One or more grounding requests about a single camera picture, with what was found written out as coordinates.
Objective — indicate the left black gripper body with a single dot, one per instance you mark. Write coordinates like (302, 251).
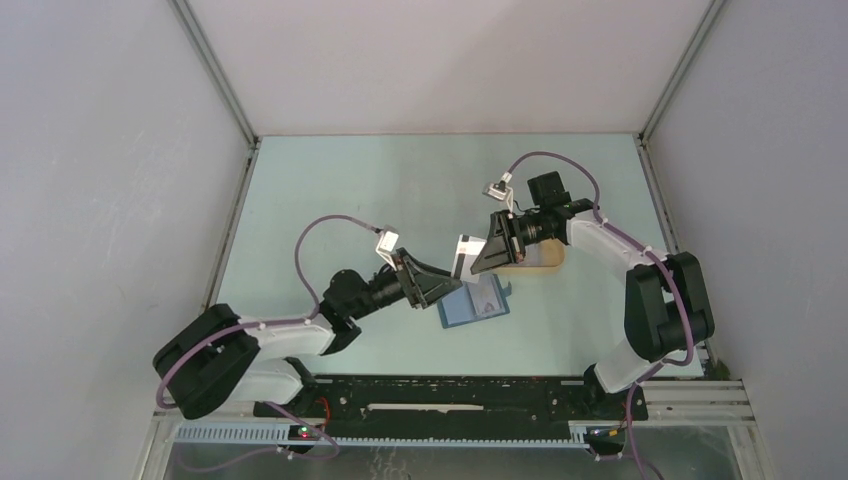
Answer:
(410, 287)

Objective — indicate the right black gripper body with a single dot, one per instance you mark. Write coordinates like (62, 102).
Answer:
(519, 237)

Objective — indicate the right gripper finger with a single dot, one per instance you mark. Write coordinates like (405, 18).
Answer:
(499, 224)
(497, 251)

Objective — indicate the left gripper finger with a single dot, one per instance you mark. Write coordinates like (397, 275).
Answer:
(430, 294)
(433, 274)

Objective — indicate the beige oval tray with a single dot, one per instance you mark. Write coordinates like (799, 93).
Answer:
(546, 257)

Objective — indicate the blue card holder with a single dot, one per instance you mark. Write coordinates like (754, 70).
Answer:
(474, 302)

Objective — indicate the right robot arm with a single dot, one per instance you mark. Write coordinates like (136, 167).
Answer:
(666, 306)

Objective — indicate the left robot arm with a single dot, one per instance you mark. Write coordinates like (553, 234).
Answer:
(222, 356)

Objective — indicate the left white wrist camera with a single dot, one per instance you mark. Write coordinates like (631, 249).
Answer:
(387, 238)

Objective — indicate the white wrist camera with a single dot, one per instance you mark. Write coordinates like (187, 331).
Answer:
(502, 192)
(387, 238)

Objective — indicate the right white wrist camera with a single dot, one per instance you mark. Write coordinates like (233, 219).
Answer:
(502, 192)

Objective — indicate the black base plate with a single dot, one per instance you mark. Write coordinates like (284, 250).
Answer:
(477, 425)

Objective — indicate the aluminium frame rail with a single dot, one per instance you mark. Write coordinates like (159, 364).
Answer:
(556, 398)

